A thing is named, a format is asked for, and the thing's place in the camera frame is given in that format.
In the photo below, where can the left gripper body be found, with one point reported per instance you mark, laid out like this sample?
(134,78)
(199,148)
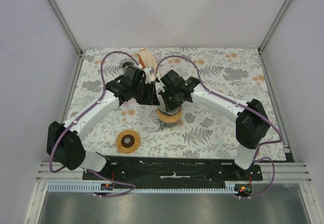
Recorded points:
(146,96)

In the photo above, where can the glass coffee server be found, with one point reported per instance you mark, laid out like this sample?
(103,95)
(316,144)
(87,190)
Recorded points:
(167,125)

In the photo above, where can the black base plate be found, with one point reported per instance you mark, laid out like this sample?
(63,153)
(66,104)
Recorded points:
(139,168)

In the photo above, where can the glass carafe brown band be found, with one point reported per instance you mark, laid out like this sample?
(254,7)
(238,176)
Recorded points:
(125,63)

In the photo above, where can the floral table mat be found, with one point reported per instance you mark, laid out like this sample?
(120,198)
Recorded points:
(201,132)

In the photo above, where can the aluminium frame rail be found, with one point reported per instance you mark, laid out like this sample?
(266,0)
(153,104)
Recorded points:
(59,15)

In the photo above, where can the ribbed glass dripper cone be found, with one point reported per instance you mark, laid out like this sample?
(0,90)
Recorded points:
(169,113)

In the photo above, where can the white paper coffee filter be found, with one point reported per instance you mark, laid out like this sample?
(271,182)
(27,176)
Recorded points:
(161,100)

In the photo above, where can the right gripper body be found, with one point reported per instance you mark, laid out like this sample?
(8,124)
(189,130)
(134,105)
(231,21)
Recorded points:
(169,95)

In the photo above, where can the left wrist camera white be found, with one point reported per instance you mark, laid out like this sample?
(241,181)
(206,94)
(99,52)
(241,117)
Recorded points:
(149,75)

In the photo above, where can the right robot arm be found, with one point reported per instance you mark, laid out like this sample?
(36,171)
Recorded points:
(249,118)

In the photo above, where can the white cable duct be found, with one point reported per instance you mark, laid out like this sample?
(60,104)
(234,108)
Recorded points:
(100,187)

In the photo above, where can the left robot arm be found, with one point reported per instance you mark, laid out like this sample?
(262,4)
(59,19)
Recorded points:
(64,142)

